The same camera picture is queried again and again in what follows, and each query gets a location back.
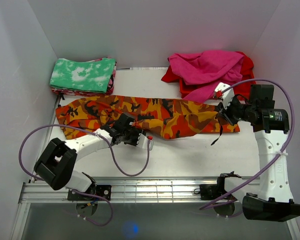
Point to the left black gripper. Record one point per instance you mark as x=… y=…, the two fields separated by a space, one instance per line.
x=137 y=131

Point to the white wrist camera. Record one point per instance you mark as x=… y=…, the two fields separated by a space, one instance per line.
x=224 y=92
x=145 y=142

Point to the red plastic tray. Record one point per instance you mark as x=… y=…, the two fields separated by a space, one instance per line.
x=242 y=89

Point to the pink patterned folded trousers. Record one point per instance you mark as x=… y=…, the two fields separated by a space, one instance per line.
x=112 y=80

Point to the red garment in tray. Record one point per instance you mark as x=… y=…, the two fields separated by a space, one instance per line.
x=247 y=62

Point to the orange camouflage trousers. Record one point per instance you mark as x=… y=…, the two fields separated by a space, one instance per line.
x=164 y=117

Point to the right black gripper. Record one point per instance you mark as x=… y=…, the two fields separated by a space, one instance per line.
x=226 y=112

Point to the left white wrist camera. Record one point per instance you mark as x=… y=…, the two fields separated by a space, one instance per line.
x=145 y=142

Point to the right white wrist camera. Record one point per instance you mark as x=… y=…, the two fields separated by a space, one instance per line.
x=224 y=92

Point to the aluminium rail frame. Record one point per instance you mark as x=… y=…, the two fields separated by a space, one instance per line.
x=176 y=167

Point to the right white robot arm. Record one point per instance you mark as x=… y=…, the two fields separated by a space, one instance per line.
x=273 y=201

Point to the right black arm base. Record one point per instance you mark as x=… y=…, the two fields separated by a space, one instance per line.
x=210 y=191

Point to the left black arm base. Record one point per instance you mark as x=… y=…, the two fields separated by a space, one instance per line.
x=103 y=190

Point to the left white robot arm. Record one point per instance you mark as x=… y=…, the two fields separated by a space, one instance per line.
x=56 y=164

